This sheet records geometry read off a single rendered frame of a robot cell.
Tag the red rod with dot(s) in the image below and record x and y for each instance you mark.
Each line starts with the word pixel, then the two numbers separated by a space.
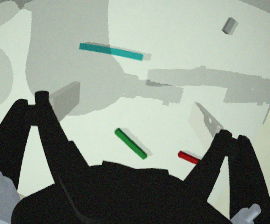
pixel 188 157

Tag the turquoise rod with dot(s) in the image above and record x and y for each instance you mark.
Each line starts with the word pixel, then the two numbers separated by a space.
pixel 111 51

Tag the green rod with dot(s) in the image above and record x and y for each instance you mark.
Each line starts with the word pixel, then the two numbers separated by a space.
pixel 131 144

